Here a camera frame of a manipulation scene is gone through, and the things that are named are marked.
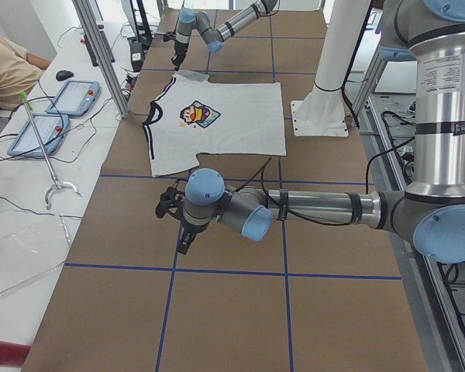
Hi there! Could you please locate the seated person in beige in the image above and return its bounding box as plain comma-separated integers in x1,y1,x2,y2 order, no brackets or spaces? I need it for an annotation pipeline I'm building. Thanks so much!
0,35,51,111

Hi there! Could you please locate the clear acrylic tray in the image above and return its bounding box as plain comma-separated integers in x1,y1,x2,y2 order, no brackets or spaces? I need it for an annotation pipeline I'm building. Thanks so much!
0,214,81,300

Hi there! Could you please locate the black power adapter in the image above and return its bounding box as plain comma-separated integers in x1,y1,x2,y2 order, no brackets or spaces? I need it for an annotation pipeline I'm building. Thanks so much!
129,40,144,72

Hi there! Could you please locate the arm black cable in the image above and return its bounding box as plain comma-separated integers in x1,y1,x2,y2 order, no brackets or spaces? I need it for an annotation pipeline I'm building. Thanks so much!
232,115,419,226

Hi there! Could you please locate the near blue teach pendant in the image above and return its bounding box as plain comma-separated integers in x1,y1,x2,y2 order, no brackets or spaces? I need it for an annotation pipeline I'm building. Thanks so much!
6,112,71,158

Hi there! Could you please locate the black keyboard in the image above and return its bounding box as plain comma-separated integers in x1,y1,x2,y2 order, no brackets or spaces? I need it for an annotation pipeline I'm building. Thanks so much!
84,23,116,67

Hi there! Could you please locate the grey cartoon print t-shirt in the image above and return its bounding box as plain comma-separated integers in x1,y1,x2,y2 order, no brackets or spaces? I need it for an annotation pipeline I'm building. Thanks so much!
142,70,286,177

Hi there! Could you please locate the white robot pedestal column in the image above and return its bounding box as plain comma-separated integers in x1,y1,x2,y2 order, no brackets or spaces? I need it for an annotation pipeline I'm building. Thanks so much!
312,0,372,107

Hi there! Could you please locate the black computer mouse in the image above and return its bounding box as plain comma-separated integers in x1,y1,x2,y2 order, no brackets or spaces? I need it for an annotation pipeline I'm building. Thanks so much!
55,70,74,81

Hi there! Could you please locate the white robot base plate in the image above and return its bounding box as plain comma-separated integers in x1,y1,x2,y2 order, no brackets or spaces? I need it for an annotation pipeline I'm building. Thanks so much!
290,99,349,137

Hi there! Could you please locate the blue teach pendant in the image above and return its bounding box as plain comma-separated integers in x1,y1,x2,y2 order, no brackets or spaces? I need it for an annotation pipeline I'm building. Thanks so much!
45,80,101,117
6,112,71,158

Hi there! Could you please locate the far blue teach pendant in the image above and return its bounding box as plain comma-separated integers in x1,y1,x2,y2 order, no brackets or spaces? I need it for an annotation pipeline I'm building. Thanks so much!
45,80,101,117

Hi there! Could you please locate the aluminium frame post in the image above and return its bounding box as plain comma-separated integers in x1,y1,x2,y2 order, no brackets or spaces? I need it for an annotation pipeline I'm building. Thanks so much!
72,0,129,119

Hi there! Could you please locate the metal reacher grabber tool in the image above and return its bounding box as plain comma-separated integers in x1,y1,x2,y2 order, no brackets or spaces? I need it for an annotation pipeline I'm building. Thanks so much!
19,92,81,211

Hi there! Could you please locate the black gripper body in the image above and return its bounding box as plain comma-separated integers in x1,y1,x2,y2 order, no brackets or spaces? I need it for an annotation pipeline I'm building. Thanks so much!
179,225,198,248
171,41,187,65

